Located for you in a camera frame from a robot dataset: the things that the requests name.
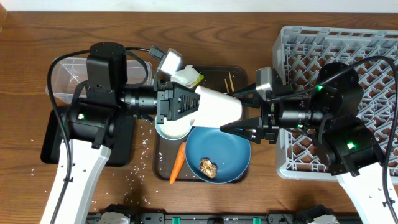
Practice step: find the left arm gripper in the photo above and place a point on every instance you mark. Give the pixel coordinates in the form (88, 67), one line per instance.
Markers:
(169, 101)

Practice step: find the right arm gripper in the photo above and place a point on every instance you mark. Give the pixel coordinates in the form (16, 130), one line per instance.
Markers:
(270, 117)

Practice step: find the foil snack wrapper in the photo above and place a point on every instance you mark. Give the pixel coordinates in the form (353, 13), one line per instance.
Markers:
(187, 77)

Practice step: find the dark blue plate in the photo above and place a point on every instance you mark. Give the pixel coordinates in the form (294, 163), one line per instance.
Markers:
(231, 154)

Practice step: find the orange carrot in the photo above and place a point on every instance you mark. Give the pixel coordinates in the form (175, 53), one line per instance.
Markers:
(178, 164)

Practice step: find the brown mushroom piece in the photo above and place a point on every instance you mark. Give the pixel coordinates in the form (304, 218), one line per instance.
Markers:
(208, 168)

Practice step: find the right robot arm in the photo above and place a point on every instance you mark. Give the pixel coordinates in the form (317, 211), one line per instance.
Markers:
(342, 141)

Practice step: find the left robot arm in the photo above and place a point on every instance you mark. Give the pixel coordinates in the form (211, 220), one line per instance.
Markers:
(98, 115)

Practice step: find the grey dishwasher rack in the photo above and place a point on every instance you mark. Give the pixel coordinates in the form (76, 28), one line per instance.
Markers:
(299, 53)

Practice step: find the light blue rice bowl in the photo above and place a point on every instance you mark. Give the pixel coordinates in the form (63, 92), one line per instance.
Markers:
(174, 130)

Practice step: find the wooden chopstick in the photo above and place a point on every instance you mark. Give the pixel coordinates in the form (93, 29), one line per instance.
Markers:
(227, 87)
(231, 82)

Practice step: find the brown serving tray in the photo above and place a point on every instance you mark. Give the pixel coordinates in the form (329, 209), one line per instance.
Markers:
(166, 150)

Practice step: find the black plastic tray bin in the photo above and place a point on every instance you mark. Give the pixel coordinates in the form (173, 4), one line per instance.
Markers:
(120, 150)

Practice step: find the clear plastic bin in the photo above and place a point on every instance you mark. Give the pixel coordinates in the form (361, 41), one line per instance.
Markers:
(70, 81)

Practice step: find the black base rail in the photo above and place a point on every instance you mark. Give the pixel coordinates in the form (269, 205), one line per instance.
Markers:
(123, 214)

